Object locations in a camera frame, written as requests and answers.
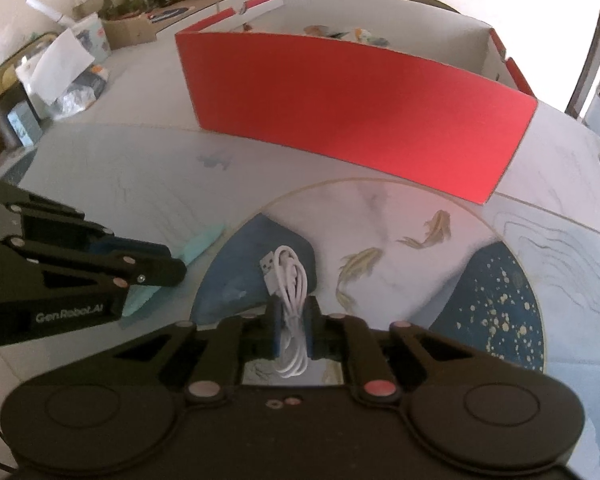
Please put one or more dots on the clear plastic bag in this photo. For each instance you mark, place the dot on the clear plastic bag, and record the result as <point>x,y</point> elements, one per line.
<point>81,94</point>

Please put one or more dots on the red cardboard box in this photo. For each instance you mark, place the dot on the red cardboard box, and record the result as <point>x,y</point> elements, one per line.
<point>437,107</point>

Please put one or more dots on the white paper sheet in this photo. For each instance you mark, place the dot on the white paper sheet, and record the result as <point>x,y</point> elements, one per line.
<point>50,74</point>

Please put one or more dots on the white orange plastic bag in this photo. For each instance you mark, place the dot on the white orange plastic bag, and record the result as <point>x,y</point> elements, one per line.
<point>356,35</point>

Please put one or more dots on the white sideboard cabinet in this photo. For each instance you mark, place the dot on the white sideboard cabinet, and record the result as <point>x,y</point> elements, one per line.
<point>145,27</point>

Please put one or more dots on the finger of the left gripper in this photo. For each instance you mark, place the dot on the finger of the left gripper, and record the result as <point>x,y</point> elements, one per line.
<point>136,271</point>
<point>130,247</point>

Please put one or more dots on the yellow rimmed container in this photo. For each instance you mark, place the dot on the yellow rimmed container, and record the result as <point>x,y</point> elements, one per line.
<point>8,77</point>

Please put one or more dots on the small light blue box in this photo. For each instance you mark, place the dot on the small light blue box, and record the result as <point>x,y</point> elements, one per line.
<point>24,123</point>

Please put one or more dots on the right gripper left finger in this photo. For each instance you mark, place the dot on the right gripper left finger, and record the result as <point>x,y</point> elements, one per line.
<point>222,353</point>

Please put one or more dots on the white printed cup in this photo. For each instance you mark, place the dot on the white printed cup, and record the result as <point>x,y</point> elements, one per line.
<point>91,34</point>

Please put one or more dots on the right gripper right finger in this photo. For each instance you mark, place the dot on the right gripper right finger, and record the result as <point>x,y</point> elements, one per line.
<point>349,341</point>

